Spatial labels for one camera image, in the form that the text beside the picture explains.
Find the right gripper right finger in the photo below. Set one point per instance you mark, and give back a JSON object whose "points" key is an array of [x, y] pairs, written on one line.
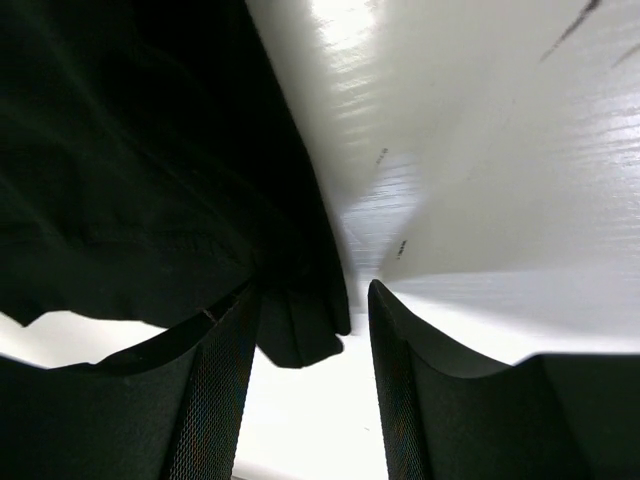
{"points": [[450, 412]]}

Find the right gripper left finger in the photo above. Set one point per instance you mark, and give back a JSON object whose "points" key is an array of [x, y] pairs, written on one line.
{"points": [[167, 408]]}

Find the black skirt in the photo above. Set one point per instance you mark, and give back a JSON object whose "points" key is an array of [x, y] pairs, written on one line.
{"points": [[150, 167]]}

